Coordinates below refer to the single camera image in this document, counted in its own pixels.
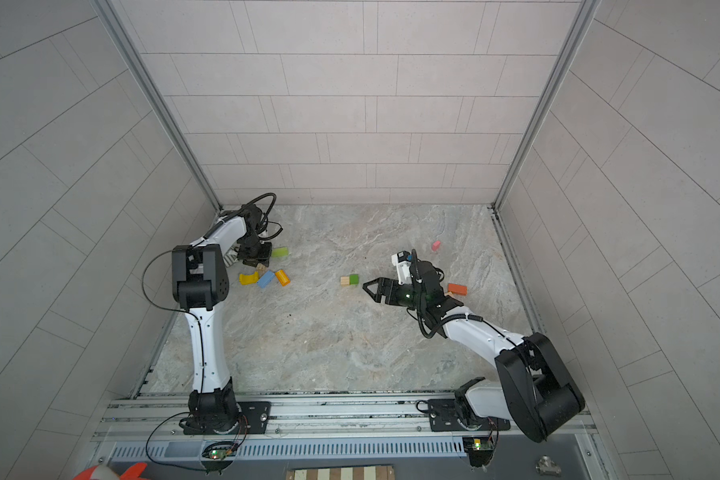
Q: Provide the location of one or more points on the grey ribbed ceramic mug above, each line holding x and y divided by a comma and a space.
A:
230, 257

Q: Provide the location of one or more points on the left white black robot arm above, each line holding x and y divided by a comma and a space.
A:
200, 285

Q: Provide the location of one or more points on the yellow arch wood block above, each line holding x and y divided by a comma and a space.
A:
249, 279

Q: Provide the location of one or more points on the aluminium mounting rail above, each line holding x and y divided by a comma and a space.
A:
293, 416

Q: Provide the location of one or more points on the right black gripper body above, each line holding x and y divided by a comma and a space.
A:
407, 296

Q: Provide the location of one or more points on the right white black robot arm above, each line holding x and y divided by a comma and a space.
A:
536, 391

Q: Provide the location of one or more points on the red white object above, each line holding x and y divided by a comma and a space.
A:
103, 472

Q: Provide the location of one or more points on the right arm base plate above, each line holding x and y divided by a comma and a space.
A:
454, 415

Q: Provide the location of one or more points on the green circuit board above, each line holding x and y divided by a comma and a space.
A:
219, 455
479, 450

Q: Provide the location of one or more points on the orange cylinder wood block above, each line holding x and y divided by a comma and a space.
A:
282, 277

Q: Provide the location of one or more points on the right green circuit board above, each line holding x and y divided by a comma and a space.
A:
479, 450

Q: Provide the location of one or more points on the blue wood block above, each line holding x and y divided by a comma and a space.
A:
265, 279

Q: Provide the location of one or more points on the small metal clamp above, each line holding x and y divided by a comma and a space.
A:
546, 466

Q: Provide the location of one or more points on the red flat wood block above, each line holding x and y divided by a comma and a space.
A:
457, 289

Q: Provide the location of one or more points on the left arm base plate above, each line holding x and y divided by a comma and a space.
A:
253, 419

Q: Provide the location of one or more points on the striped wood board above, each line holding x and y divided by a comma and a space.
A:
376, 472

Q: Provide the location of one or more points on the left green circuit board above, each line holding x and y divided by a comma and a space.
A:
219, 455

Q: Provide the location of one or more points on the grey slotted cable duct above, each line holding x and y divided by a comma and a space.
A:
281, 449

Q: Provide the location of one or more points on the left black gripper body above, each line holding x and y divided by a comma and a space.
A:
253, 250

